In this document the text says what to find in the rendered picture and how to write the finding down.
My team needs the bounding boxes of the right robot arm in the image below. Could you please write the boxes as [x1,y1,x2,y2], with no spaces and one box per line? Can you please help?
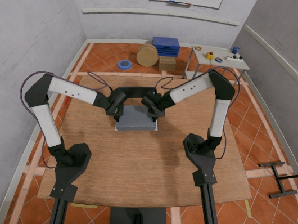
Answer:
[141,68,235,158]

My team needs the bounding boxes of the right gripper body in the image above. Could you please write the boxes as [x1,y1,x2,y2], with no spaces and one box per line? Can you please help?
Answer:
[148,95,165,117]

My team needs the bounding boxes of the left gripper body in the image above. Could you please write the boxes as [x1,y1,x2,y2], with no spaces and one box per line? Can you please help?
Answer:
[106,104,124,116]

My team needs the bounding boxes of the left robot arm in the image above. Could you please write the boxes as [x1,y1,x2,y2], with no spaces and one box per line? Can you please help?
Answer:
[24,74,128,167]

